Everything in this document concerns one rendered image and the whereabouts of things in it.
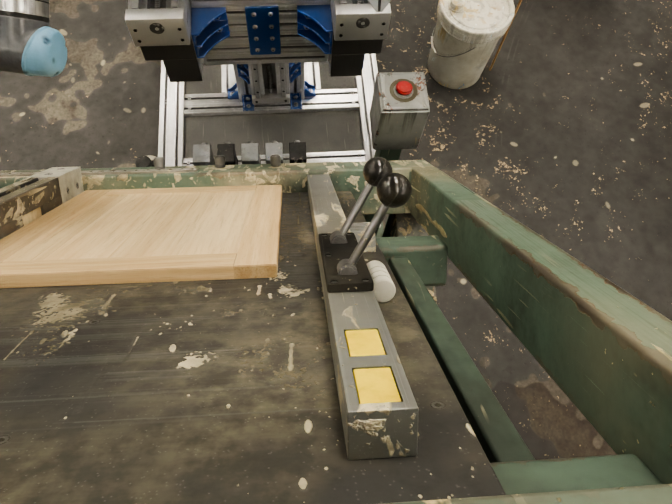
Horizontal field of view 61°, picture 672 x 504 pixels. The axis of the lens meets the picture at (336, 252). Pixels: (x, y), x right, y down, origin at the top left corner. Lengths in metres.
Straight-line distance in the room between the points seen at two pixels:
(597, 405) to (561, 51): 2.50
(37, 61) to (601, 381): 0.89
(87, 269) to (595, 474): 0.63
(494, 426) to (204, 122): 1.86
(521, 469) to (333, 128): 1.84
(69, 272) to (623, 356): 0.65
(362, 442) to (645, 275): 2.19
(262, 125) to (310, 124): 0.18
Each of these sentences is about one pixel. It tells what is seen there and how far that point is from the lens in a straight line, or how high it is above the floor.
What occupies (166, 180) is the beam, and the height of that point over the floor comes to 0.90.
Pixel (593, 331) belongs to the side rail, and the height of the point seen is 1.54.
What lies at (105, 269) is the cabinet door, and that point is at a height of 1.33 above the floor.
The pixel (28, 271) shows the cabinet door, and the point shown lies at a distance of 0.85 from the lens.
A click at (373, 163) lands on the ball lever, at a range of 0.72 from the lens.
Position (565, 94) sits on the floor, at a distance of 2.83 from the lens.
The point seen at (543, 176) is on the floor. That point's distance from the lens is 2.55.
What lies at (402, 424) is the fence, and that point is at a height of 1.63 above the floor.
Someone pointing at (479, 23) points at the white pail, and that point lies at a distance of 2.44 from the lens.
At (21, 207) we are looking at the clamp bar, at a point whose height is 1.14.
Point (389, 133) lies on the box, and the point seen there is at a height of 0.84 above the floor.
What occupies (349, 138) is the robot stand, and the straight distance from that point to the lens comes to 2.19.
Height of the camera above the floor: 2.04
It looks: 68 degrees down
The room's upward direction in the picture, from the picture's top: 8 degrees clockwise
